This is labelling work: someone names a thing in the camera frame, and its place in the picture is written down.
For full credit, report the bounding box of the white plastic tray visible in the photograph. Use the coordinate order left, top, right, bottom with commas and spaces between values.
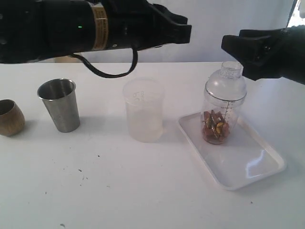
177, 112, 287, 191

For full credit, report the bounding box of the clear shaker dome lid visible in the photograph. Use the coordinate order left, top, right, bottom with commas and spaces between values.
205, 61, 247, 101

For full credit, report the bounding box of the black camera cable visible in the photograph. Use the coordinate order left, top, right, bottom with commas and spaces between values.
71, 47, 139, 79

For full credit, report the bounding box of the steel metal cup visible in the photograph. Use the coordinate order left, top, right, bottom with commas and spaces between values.
37, 78, 81, 133

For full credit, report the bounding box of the round wooden cup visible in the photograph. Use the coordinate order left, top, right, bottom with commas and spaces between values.
0, 99, 25, 136

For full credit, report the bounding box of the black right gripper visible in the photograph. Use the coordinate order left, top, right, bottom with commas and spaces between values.
221, 25, 305, 84

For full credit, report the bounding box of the gold foil coin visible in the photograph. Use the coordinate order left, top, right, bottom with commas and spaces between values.
204, 117, 224, 138

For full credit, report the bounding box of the clear measuring shaker cup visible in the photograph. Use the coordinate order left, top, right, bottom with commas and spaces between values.
200, 95, 245, 145

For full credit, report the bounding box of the frosted plastic cup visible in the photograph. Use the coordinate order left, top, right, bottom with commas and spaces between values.
122, 78, 165, 143

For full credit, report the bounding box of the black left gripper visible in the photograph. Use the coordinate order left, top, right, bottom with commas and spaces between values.
104, 0, 192, 51

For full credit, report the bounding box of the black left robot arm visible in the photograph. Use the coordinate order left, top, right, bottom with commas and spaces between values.
0, 0, 192, 64

